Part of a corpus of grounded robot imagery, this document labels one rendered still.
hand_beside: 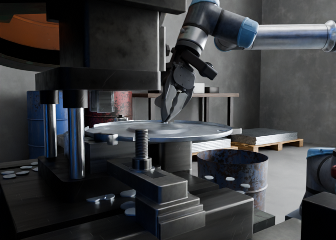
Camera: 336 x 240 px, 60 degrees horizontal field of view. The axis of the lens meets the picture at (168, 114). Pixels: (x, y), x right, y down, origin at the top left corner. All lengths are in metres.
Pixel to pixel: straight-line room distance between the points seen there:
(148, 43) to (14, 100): 3.38
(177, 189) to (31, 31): 0.63
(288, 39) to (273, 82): 4.95
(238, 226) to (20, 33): 0.68
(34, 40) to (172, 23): 4.00
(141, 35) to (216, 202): 0.28
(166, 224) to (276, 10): 5.88
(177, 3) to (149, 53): 0.09
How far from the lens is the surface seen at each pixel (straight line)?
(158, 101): 0.75
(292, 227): 0.53
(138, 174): 0.37
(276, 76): 5.89
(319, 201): 0.47
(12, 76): 3.82
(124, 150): 0.47
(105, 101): 0.51
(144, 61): 0.48
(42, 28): 0.86
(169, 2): 0.50
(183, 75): 0.74
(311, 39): 1.00
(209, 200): 0.43
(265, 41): 0.96
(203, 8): 0.81
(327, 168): 0.97
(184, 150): 0.57
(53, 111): 0.58
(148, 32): 0.49
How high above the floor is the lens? 0.86
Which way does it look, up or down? 4 degrees down
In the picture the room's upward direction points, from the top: straight up
